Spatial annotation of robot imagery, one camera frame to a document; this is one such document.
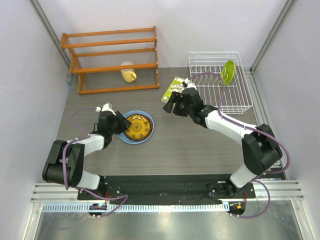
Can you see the white wire dish rack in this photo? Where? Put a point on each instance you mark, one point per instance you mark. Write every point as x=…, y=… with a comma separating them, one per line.
x=205, y=72

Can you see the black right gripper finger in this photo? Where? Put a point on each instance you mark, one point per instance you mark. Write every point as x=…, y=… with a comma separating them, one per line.
x=179, y=109
x=170, y=106

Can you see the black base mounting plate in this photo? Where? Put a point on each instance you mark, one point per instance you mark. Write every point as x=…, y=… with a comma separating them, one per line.
x=173, y=190

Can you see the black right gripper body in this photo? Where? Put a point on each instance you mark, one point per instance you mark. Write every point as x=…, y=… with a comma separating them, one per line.
x=190, y=110

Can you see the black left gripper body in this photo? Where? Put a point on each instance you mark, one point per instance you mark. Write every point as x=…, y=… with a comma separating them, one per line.
x=115, y=125

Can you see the yellow patterned plate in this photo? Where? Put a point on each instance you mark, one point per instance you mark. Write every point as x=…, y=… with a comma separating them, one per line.
x=140, y=129

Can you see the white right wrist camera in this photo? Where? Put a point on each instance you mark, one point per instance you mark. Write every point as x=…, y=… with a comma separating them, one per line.
x=187, y=83

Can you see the yellow mug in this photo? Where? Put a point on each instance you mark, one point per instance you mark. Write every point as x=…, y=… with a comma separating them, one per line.
x=128, y=74

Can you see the green book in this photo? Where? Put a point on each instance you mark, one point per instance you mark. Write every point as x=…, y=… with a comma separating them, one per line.
x=176, y=85

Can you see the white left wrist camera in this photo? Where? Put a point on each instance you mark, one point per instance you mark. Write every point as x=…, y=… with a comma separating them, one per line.
x=105, y=108

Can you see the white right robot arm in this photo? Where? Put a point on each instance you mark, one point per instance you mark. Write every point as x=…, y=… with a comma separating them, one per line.
x=260, y=150

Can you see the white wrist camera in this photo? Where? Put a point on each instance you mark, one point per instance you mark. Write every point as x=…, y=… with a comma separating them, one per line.
x=105, y=108
x=187, y=83

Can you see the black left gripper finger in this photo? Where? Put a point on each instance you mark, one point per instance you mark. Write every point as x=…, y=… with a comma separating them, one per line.
x=120, y=131
x=121, y=121

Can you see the orange wooden shelf rack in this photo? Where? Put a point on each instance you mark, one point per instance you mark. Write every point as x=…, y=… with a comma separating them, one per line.
x=105, y=51

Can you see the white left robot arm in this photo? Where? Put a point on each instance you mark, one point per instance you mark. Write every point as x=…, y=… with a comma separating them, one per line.
x=65, y=161

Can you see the lime green plate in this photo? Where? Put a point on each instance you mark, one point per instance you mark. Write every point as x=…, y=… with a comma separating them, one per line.
x=228, y=72

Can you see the slotted cable duct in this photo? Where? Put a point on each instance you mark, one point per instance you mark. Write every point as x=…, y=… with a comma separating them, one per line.
x=100, y=208

